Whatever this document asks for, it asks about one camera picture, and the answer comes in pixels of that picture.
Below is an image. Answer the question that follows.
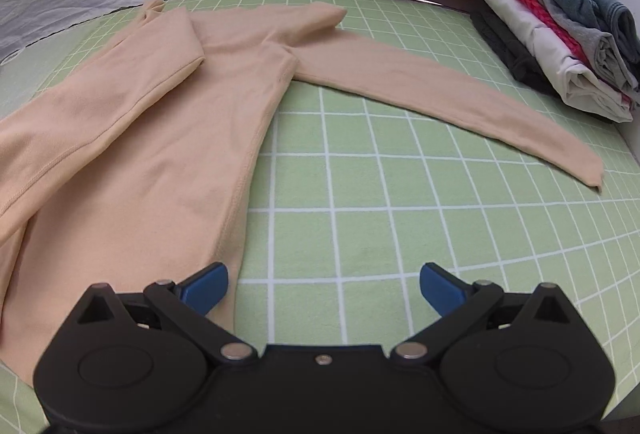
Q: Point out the beige long-sleeve shirt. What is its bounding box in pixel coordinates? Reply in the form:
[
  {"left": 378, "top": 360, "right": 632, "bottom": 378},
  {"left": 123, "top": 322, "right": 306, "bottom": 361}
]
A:
[{"left": 0, "top": 0, "right": 604, "bottom": 390}]

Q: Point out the stack of folded clothes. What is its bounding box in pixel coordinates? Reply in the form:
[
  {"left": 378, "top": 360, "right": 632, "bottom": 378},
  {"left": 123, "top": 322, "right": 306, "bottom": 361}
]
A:
[{"left": 466, "top": 0, "right": 638, "bottom": 124}]

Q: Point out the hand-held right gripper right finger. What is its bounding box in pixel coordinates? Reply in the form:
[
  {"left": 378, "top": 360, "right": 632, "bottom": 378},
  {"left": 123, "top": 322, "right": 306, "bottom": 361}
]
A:
[{"left": 390, "top": 262, "right": 573, "bottom": 365}]

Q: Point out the green grid mat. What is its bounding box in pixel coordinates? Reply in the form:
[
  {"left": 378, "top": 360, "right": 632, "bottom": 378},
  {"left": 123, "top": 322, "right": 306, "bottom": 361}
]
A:
[{"left": 0, "top": 0, "right": 640, "bottom": 434}]

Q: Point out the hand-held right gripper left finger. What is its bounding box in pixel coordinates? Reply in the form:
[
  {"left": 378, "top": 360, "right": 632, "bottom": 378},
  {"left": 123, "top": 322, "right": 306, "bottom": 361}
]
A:
[{"left": 75, "top": 261, "right": 258, "bottom": 365}]

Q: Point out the folded grey garment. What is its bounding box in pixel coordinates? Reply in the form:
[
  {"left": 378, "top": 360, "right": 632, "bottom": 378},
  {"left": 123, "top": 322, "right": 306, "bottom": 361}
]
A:
[{"left": 497, "top": 0, "right": 638, "bottom": 92}]

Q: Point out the folded black garment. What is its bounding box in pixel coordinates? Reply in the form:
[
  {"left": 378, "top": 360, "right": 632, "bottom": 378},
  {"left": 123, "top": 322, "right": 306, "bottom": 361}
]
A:
[{"left": 470, "top": 9, "right": 613, "bottom": 122}]

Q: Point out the folded pink knit garment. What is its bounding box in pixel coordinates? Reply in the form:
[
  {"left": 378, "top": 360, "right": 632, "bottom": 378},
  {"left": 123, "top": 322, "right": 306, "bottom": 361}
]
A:
[{"left": 511, "top": 0, "right": 598, "bottom": 65}]

